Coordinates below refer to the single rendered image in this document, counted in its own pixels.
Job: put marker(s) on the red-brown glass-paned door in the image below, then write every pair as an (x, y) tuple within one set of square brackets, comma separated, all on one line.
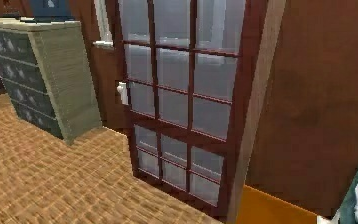
[(183, 96)]

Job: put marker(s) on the white-framed window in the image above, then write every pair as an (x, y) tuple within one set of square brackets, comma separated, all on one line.
[(103, 26)]

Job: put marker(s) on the beige chest of drawers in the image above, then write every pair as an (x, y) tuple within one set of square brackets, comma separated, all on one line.
[(58, 76)]

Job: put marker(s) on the blue laptop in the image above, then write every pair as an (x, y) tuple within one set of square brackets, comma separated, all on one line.
[(50, 9)]

